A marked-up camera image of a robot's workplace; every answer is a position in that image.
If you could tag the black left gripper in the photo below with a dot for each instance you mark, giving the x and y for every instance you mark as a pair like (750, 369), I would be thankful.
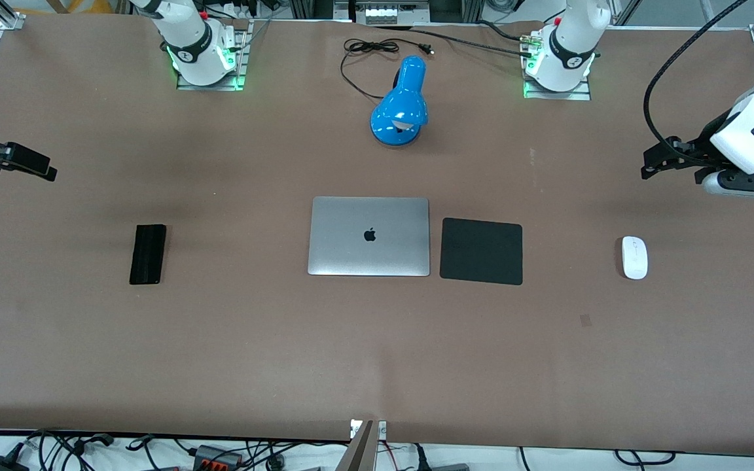
(703, 148)

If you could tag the white computer mouse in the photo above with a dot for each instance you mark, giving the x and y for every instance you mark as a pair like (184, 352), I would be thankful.
(635, 258)

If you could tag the black smartphone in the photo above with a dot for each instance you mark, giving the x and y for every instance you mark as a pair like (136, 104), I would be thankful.
(148, 254)

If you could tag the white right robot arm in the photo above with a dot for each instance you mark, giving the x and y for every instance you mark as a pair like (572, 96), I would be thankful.
(187, 39)

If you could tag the black mouse pad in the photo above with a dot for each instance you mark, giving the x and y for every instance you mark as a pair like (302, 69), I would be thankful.
(482, 252)

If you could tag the blue desk lamp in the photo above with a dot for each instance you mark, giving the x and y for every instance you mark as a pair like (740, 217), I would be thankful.
(402, 108)

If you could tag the black power adapter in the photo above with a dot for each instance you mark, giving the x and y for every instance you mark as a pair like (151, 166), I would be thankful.
(2, 462)

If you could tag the silver closed laptop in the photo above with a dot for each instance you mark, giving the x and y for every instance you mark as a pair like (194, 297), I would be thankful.
(369, 236)

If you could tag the grey power strip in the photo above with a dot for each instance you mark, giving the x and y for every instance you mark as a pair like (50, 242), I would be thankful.
(395, 11)

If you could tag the grey connector box orange tabs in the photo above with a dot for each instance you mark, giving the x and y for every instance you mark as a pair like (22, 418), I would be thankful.
(218, 456)

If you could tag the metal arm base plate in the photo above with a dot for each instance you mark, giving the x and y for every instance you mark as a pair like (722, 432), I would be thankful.
(241, 59)
(583, 93)

